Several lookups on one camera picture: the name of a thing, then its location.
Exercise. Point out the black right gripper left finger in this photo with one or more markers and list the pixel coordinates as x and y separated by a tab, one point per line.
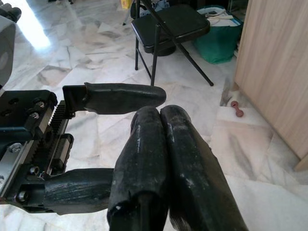
142	156

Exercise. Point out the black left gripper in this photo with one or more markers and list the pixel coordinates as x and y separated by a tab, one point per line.
24	120

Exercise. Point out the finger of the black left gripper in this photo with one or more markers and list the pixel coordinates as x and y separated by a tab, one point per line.
120	98
79	190

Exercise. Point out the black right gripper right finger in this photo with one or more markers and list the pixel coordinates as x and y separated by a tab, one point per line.
192	180

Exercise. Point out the small red dumbbell toy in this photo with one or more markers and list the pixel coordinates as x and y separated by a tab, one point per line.
237	109

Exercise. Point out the black folding chair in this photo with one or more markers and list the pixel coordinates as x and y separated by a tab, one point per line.
168	26

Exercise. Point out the yellow box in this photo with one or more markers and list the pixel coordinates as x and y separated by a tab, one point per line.
125	3

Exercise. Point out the green bag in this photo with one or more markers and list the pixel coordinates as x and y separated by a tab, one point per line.
216	45

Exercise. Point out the light wooden cabinet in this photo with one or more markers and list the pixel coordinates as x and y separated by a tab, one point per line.
276	72

